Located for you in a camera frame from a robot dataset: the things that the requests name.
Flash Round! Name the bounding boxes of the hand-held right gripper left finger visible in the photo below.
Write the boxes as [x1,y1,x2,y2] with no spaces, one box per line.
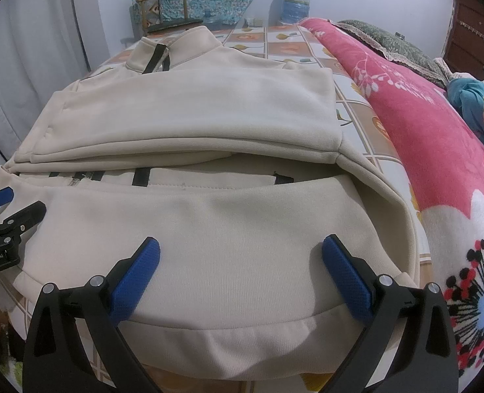
[23,236,163,393]

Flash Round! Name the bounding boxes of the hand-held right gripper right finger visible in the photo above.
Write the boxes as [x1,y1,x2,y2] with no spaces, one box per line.
[319,234,459,393]

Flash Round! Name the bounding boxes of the cream zip jacket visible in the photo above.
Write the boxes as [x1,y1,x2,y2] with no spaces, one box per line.
[0,25,420,377]

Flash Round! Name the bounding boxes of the pink floral blanket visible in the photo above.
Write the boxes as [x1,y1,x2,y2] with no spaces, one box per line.
[297,17,484,393]

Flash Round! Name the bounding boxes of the white curtain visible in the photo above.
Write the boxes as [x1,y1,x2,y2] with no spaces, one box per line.
[0,0,93,160]

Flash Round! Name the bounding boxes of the blue floral quilt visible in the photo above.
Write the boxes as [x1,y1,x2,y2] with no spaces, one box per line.
[447,78,484,156]

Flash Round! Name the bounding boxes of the grey-green lace-trimmed pillow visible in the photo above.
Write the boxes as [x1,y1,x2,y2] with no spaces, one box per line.
[336,19,447,88]

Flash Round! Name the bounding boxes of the wooden chair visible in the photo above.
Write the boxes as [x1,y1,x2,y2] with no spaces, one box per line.
[137,0,202,35]

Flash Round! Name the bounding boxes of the small blue water bottle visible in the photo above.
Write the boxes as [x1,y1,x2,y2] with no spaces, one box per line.
[203,8,224,31]

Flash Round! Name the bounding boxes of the blue water jug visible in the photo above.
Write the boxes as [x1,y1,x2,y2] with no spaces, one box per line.
[278,0,313,26]

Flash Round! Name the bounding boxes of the brown wooden door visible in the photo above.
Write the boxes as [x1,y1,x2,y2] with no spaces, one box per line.
[442,0,484,80]

